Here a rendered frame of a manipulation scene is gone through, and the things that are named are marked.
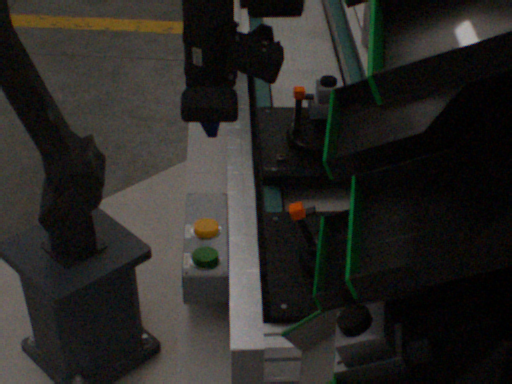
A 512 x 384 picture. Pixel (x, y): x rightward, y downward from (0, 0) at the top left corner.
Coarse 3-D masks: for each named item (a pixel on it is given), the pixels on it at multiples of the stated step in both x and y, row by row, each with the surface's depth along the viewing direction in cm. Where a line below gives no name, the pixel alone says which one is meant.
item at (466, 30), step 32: (384, 0) 55; (416, 0) 55; (448, 0) 54; (480, 0) 52; (384, 32) 54; (416, 32) 52; (448, 32) 50; (480, 32) 48; (384, 64) 50; (416, 64) 44; (448, 64) 44; (480, 64) 44; (384, 96) 46; (416, 96) 45
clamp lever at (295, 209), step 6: (294, 204) 111; (300, 204) 110; (294, 210) 110; (300, 210) 110; (306, 210) 111; (312, 210) 111; (294, 216) 110; (300, 216) 110; (306, 216) 111; (300, 222) 111; (306, 222) 112; (300, 228) 112; (306, 228) 112; (306, 234) 113; (312, 234) 114; (306, 240) 114; (312, 240) 114; (312, 246) 114
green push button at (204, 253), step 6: (198, 252) 116; (204, 252) 116; (210, 252) 116; (216, 252) 116; (192, 258) 115; (198, 258) 115; (204, 258) 115; (210, 258) 115; (216, 258) 116; (198, 264) 115; (204, 264) 115; (210, 264) 115
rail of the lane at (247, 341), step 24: (240, 72) 164; (240, 96) 156; (240, 120) 150; (240, 144) 144; (240, 168) 138; (240, 192) 132; (240, 216) 127; (240, 240) 121; (240, 264) 116; (264, 264) 115; (240, 288) 112; (240, 312) 108; (240, 336) 105; (240, 360) 104; (264, 360) 105
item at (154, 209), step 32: (128, 192) 145; (160, 192) 146; (128, 224) 138; (160, 224) 139; (160, 256) 132; (0, 288) 123; (160, 288) 126; (0, 320) 118; (160, 320) 120; (0, 352) 113; (160, 352) 115
